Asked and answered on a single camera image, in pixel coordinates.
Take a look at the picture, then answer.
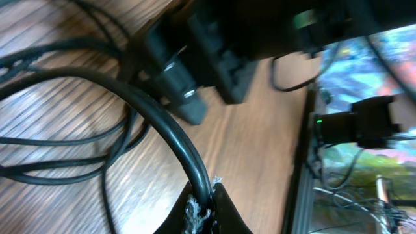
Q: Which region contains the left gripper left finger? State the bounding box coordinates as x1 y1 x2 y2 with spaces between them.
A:
154 182 192 234

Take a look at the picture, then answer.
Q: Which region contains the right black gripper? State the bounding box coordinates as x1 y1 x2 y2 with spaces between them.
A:
128 1 257 125

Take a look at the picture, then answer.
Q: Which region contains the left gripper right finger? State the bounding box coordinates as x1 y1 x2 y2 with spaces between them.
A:
212 183 252 234

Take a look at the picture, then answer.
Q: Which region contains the black USB cable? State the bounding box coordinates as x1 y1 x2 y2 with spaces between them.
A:
0 0 214 234

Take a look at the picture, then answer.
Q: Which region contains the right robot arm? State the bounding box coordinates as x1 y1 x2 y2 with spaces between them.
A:
118 0 415 125

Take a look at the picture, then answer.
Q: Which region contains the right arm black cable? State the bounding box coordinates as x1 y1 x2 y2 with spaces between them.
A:
270 35 416 105

